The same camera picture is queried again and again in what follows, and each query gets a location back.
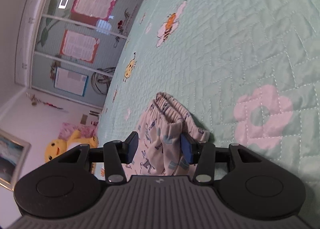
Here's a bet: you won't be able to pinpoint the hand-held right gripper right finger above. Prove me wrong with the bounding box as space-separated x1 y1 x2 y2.
180 133 262 185

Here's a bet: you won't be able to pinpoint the pink floral pillow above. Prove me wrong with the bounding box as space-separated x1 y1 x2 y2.
58 122 99 142

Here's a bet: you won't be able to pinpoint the pink-bordered poster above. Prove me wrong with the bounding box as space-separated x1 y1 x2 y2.
70 0 118 21

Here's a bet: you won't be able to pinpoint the bee-print quilted bedspread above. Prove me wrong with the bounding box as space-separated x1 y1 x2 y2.
96 0 320 204

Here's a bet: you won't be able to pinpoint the letter-print pants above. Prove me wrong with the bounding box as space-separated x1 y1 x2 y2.
96 92 210 177

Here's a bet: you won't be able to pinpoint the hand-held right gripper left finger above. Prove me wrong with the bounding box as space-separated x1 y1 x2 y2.
59 131 139 184

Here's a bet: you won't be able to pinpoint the orange-bordered poster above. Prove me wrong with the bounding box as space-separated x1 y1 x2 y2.
59 29 100 63

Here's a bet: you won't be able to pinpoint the blue-bordered poster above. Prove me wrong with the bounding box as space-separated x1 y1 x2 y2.
54 66 89 97

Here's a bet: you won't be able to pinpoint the yellow plush toy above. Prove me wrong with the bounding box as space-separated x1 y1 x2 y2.
44 129 98 163

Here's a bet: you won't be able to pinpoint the sliding-door wardrobe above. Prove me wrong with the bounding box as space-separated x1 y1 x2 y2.
15 0 160 108

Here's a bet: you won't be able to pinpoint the framed picture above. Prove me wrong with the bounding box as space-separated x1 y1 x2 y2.
0 129 32 192

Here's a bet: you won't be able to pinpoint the red hanging knot ornament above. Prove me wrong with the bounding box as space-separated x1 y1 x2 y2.
26 93 69 113

